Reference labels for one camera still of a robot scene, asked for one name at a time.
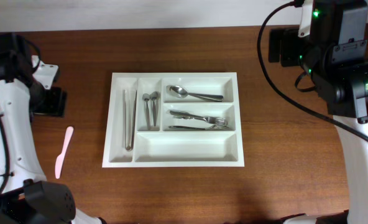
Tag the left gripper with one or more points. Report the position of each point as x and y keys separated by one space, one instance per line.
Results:
x=57 y=107

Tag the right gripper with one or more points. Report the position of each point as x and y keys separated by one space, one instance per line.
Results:
x=289 y=37

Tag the long steel tongs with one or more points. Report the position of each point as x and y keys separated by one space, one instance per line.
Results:
x=129 y=120

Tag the small steel tongs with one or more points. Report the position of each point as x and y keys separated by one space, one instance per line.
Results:
x=146 y=98

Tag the dark handled steel fork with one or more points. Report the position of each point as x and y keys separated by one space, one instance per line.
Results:
x=180 y=113

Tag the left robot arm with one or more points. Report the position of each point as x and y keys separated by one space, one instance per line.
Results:
x=27 y=89

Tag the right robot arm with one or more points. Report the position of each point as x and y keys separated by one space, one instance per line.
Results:
x=330 y=47

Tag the pink plastic knife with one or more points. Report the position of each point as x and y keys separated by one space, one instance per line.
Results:
x=61 y=157

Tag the white plastic cutlery tray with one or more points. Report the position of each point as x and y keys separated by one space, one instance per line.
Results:
x=205 y=94

